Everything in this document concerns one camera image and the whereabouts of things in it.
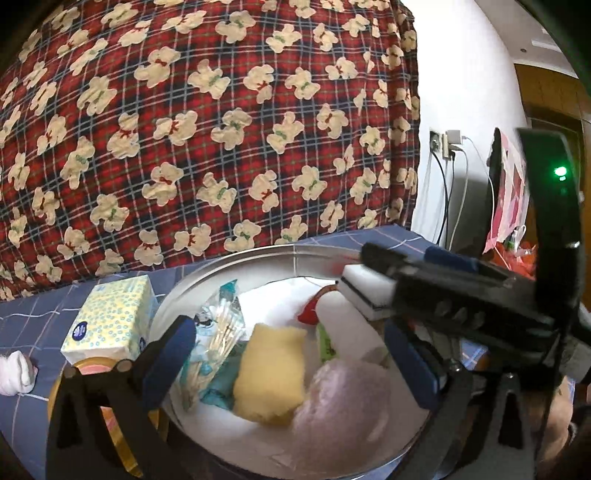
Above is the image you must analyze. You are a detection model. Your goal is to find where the white sock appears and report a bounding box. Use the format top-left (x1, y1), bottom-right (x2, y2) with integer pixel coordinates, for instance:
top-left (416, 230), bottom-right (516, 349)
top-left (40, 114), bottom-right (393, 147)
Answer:
top-left (0, 351), bottom-right (38, 396)

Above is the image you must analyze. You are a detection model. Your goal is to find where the yellow patterned tissue pack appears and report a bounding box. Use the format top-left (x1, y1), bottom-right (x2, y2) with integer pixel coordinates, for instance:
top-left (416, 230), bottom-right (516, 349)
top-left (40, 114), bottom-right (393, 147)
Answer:
top-left (61, 274), bottom-right (160, 365)

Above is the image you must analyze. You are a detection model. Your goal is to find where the black flat panel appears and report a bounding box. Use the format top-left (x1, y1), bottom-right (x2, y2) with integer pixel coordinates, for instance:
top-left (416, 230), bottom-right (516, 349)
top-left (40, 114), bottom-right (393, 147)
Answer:
top-left (482, 128), bottom-right (506, 254)

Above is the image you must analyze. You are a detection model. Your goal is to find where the cotton swab pack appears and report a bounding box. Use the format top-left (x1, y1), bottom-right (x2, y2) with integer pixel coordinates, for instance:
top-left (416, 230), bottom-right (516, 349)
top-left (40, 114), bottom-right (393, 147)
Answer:
top-left (182, 295), bottom-right (247, 411)

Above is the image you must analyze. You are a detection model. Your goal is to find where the black cable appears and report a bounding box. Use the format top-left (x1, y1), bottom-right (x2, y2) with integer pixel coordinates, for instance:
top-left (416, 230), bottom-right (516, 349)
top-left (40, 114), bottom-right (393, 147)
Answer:
top-left (427, 150), bottom-right (452, 245)

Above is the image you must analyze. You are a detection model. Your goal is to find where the red gold brocade pouch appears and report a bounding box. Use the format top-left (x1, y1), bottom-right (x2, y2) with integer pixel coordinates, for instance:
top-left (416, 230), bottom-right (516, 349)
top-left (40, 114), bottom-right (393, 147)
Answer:
top-left (298, 284), bottom-right (342, 324)

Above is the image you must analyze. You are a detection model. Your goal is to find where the white charger plug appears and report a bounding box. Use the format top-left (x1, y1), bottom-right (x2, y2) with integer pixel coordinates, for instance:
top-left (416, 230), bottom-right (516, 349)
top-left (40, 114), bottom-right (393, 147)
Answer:
top-left (445, 130), bottom-right (465, 160)

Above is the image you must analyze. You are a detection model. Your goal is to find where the person's right hand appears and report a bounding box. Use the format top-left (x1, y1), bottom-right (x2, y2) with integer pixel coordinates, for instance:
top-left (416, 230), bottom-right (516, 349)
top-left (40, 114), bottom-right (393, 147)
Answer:
top-left (531, 376), bottom-right (579, 476)

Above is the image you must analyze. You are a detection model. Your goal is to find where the silver metal basin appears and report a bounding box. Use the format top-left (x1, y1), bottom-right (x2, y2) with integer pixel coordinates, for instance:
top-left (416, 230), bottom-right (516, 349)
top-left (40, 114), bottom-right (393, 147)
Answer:
top-left (148, 244), bottom-right (462, 480)

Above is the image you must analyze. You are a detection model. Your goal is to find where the white cloth liner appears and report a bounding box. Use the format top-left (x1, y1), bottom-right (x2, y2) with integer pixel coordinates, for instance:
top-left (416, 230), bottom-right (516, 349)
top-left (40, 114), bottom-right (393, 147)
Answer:
top-left (175, 277), bottom-right (435, 462)

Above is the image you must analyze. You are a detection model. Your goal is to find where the wooden wardrobe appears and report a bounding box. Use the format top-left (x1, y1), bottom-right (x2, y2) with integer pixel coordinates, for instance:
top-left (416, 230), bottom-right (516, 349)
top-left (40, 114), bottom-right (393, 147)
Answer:
top-left (515, 62), bottom-right (591, 155)

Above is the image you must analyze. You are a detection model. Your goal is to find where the green soft packet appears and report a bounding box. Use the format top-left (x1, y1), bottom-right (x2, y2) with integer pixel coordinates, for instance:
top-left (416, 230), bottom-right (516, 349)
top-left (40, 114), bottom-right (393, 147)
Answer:
top-left (316, 323), bottom-right (340, 363)

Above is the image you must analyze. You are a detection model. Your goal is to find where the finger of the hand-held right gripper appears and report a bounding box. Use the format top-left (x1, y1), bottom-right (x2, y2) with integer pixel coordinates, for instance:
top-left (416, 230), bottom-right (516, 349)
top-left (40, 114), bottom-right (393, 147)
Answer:
top-left (392, 271), bottom-right (560, 357)
top-left (361, 242), bottom-right (518, 284)

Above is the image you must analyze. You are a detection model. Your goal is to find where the pink white checked cloth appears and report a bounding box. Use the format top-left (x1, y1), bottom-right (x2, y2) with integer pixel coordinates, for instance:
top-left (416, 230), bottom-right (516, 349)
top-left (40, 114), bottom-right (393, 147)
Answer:
top-left (489, 131), bottom-right (532, 245)

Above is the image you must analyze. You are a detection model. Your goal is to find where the red plastic bag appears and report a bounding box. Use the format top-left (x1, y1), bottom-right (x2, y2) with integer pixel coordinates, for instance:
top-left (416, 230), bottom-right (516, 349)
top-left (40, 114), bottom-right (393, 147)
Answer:
top-left (492, 242), bottom-right (539, 280)

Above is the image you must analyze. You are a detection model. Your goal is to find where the red plaid bear blanket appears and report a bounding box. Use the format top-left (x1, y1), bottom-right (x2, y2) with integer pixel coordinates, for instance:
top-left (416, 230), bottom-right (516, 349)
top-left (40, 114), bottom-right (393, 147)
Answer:
top-left (0, 0), bottom-right (422, 301)

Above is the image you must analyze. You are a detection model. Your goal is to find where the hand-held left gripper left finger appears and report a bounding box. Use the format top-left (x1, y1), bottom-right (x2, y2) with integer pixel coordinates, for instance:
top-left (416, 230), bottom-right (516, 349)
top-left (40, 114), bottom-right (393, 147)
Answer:
top-left (46, 315), bottom-right (197, 480)

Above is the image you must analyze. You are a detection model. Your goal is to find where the pink fluffy cloth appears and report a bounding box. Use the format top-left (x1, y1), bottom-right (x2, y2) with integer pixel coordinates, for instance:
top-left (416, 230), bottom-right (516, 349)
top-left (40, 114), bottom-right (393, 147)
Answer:
top-left (291, 360), bottom-right (393, 462)

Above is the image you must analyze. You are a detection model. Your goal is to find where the white bottle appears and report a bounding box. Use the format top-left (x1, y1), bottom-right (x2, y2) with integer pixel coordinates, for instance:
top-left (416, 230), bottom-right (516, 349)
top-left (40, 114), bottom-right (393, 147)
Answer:
top-left (315, 293), bottom-right (389, 365)

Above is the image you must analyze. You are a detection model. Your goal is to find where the grey white sponge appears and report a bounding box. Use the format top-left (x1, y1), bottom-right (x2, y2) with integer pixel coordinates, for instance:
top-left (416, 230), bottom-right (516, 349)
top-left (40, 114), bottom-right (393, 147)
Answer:
top-left (339, 264), bottom-right (400, 321)

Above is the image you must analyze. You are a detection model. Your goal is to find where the yellow sponge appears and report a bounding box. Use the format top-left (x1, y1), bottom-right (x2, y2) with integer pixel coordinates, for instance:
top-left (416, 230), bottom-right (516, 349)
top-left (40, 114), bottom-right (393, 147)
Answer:
top-left (232, 323), bottom-right (308, 425)

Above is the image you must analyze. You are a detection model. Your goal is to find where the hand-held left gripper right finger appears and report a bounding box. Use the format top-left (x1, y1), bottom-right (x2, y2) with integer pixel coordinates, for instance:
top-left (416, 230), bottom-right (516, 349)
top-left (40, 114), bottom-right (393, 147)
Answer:
top-left (383, 320), bottom-right (536, 480)

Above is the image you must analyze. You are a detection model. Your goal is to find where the white cable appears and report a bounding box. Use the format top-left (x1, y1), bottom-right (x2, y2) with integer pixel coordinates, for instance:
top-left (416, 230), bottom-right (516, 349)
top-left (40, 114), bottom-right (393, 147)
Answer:
top-left (450, 136), bottom-right (497, 245)

